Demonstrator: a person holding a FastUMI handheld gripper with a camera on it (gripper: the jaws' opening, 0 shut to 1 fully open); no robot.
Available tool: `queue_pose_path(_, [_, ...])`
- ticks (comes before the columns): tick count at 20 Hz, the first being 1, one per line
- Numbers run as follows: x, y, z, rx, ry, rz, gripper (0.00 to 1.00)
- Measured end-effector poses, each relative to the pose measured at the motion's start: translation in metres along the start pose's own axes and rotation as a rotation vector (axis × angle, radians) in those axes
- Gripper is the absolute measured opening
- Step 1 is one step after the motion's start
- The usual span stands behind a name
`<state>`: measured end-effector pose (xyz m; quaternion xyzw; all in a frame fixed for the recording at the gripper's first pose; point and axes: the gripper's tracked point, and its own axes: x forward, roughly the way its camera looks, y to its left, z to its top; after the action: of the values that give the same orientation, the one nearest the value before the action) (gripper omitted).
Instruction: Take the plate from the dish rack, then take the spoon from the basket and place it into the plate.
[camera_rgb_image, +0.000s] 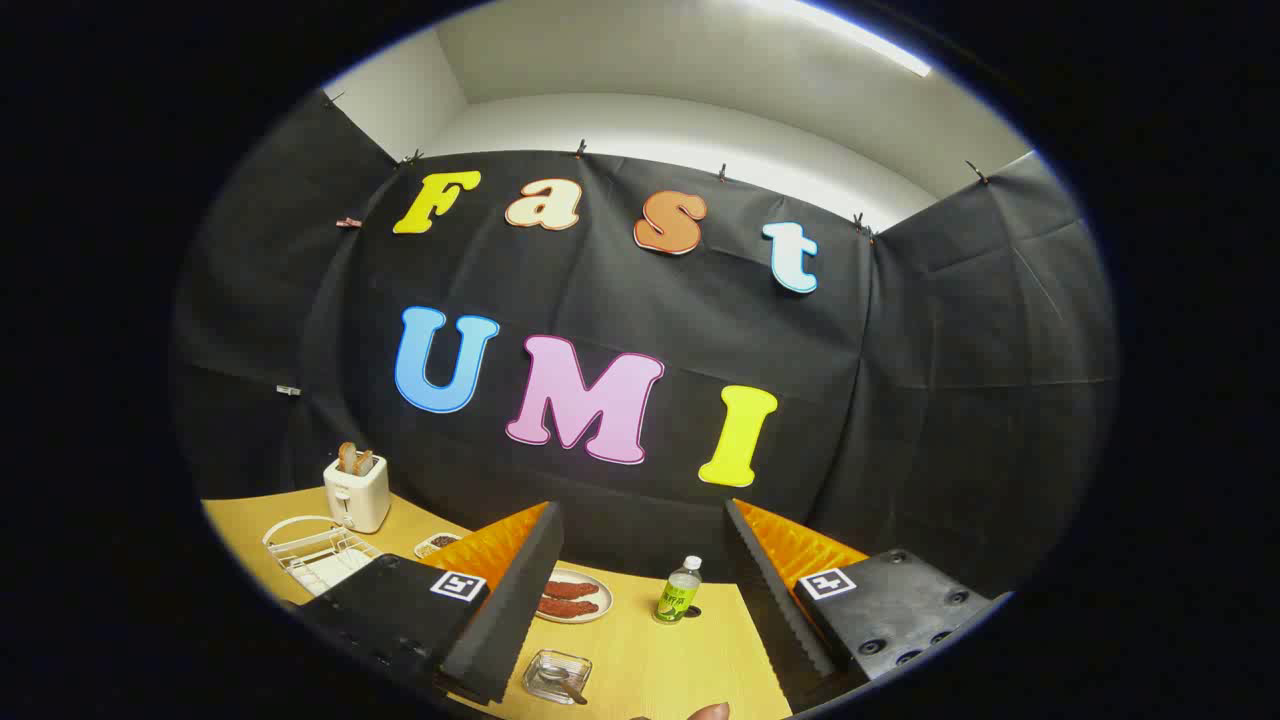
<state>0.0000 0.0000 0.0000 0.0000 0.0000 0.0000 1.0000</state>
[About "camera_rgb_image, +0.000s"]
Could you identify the white divided grain dish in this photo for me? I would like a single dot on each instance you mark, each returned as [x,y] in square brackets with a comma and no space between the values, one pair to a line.
[438,543]

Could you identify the toast slice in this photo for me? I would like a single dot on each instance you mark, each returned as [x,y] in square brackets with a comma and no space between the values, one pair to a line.
[365,463]
[347,458]

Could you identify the black backdrop cloth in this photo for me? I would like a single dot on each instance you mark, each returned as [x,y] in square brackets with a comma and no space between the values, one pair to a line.
[900,400]

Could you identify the green label drink bottle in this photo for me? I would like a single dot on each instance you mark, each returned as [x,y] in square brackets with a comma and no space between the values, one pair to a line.
[678,600]

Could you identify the white toaster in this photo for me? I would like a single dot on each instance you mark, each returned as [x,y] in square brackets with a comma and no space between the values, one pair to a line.
[360,495]

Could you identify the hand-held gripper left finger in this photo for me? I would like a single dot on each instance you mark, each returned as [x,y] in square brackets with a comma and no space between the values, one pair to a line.
[510,620]

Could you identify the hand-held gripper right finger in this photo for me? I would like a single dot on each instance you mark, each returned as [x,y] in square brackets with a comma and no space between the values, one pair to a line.
[775,620]

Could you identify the white plate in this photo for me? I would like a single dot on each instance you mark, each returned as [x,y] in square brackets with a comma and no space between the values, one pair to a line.
[604,598]

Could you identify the red meat piece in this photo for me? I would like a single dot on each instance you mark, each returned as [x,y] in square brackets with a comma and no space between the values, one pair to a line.
[572,590]
[568,606]

